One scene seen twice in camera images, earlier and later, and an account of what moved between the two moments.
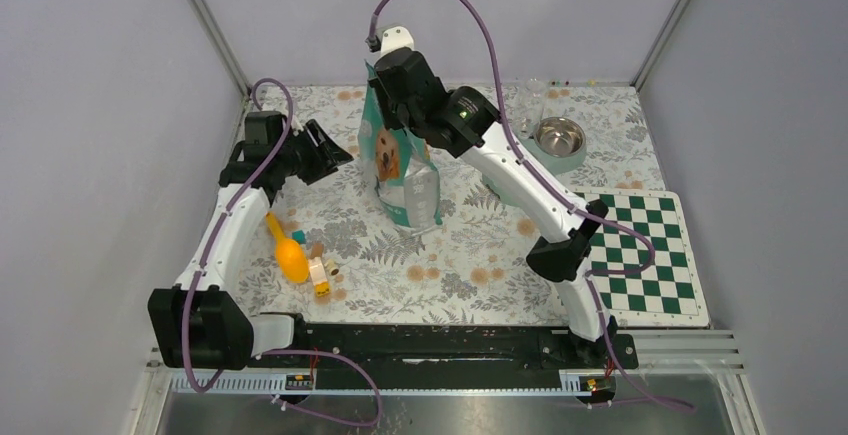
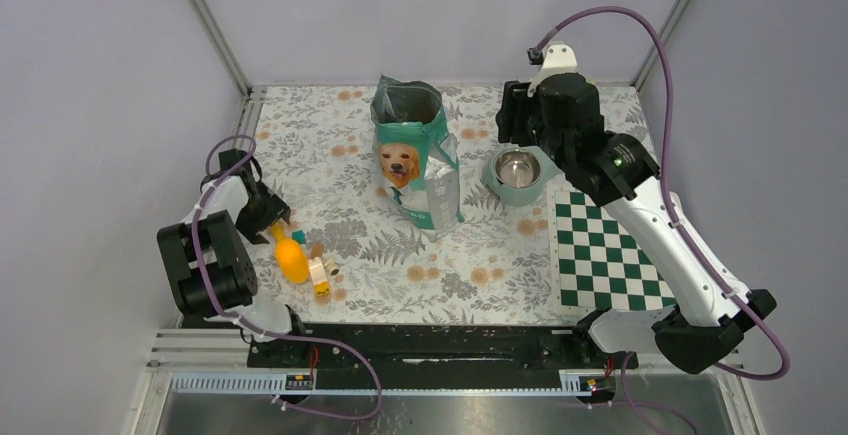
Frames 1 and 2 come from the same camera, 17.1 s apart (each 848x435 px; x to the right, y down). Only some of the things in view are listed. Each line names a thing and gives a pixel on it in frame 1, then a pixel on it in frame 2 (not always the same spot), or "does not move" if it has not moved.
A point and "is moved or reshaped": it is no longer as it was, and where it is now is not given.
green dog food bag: x=407 y=180 is moved or reshaped
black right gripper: x=374 y=80 to x=515 y=102
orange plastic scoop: x=291 y=257 does not move
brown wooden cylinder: x=317 y=250 does not move
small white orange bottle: x=319 y=276 does not move
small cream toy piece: x=332 y=267 does not move
